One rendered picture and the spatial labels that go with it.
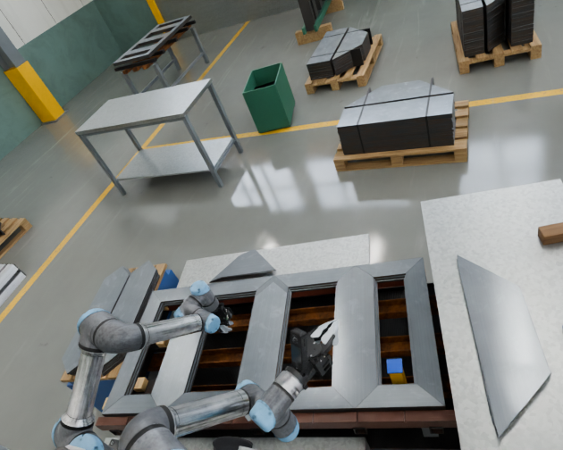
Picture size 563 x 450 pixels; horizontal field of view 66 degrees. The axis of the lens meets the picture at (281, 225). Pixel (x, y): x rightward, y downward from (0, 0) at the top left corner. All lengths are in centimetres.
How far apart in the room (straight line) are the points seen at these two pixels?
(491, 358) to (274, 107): 420
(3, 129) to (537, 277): 913
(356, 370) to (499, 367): 58
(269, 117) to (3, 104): 588
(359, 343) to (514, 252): 74
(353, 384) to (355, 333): 24
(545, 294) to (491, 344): 30
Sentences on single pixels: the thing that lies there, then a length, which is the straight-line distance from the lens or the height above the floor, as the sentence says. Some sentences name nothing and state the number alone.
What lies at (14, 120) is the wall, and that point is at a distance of 994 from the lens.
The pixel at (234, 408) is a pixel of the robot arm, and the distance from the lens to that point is 133.
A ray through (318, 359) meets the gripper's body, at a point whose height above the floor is 145.
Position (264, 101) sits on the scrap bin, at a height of 41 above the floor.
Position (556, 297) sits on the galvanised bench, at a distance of 185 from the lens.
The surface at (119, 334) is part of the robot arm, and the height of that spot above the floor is 150.
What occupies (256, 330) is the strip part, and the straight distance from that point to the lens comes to 220.
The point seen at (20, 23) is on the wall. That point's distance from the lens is 1062.
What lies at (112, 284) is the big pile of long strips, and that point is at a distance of 301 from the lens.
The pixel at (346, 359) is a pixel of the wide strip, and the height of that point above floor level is 85.
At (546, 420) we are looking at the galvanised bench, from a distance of 161.
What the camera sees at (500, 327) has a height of 107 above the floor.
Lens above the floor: 252
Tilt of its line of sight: 39 degrees down
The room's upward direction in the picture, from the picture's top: 24 degrees counter-clockwise
